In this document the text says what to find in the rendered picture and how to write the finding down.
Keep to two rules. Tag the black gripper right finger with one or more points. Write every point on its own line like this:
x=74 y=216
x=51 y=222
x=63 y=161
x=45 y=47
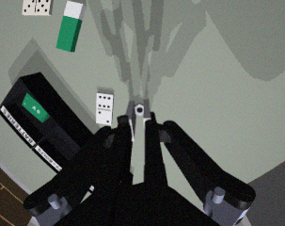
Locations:
x=226 y=199

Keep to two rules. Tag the black three-section bin rack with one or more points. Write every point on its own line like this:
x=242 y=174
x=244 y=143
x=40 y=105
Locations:
x=56 y=148

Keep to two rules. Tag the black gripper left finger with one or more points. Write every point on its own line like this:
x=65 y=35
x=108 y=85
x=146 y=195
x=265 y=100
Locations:
x=54 y=200

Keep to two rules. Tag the white domino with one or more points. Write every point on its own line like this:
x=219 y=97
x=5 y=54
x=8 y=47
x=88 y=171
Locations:
x=104 y=108
x=38 y=7

